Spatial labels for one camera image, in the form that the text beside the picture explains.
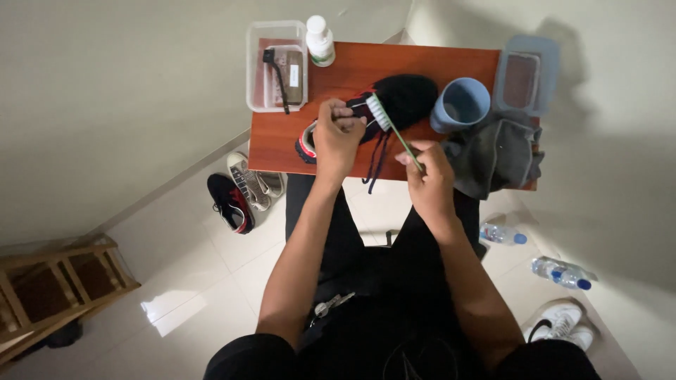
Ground person's left hand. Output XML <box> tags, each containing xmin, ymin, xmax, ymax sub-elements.
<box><xmin>313</xmin><ymin>98</ymin><xmax>368</xmax><ymax>179</ymax></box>

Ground person's right hand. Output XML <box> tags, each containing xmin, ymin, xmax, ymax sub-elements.
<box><xmin>395</xmin><ymin>140</ymin><xmax>457</xmax><ymax>229</ymax></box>

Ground black and red sneaker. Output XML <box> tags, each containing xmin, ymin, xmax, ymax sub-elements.
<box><xmin>295</xmin><ymin>74</ymin><xmax>439</xmax><ymax>194</ymax></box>

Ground green handled white brush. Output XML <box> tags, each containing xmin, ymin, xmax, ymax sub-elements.
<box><xmin>365</xmin><ymin>93</ymin><xmax>425</xmax><ymax>173</ymax></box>

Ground brown wooden table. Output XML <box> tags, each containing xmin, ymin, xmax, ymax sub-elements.
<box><xmin>248</xmin><ymin>41</ymin><xmax>540</xmax><ymax>192</ymax></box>

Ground brown sponge block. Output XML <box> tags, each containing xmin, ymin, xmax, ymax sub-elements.
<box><xmin>275</xmin><ymin>49</ymin><xmax>304</xmax><ymax>105</ymax></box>

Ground black small brush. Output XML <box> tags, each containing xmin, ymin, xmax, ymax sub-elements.
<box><xmin>262</xmin><ymin>49</ymin><xmax>290</xmax><ymax>115</ymax></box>

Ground white plastic bottle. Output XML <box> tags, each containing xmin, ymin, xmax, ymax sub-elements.
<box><xmin>305</xmin><ymin>15</ymin><xmax>336</xmax><ymax>68</ymax></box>

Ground clear plastic container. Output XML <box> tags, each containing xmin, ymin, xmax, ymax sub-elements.
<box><xmin>245</xmin><ymin>20</ymin><xmax>309</xmax><ymax>114</ymax></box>

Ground beige canvas sneaker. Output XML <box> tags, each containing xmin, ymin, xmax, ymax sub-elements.
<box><xmin>226</xmin><ymin>152</ymin><xmax>286</xmax><ymax>212</ymax></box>

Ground blue plastic cup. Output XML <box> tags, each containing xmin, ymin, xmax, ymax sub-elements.
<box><xmin>429</xmin><ymin>77</ymin><xmax>492</xmax><ymax>134</ymax></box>

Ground black red sneaker on floor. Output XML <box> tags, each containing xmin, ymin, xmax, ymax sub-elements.
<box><xmin>206</xmin><ymin>173</ymin><xmax>256</xmax><ymax>235</ymax></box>

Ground grey cloth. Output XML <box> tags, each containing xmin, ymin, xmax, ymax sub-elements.
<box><xmin>443</xmin><ymin>110</ymin><xmax>545</xmax><ymax>200</ymax></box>

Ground person's black trousers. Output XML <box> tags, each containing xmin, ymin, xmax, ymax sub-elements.
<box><xmin>203</xmin><ymin>173</ymin><xmax>603</xmax><ymax>380</ymax></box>

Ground blue container lid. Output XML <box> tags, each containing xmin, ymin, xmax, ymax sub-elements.
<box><xmin>492</xmin><ymin>35</ymin><xmax>561</xmax><ymax>117</ymax></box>

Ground silver keys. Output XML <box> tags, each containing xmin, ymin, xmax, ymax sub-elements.
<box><xmin>314</xmin><ymin>292</ymin><xmax>356</xmax><ymax>318</ymax></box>

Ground clear water bottle blue cap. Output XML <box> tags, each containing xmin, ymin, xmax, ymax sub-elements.
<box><xmin>531</xmin><ymin>256</ymin><xmax>592</xmax><ymax>291</ymax></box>
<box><xmin>480</xmin><ymin>222</ymin><xmax>528</xmax><ymax>246</ymax></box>

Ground white sneaker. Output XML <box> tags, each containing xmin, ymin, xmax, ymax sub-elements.
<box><xmin>524</xmin><ymin>303</ymin><xmax>595</xmax><ymax>352</ymax></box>

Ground wooden shoe rack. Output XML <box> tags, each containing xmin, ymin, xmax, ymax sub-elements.
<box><xmin>0</xmin><ymin>234</ymin><xmax>142</xmax><ymax>367</ymax></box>

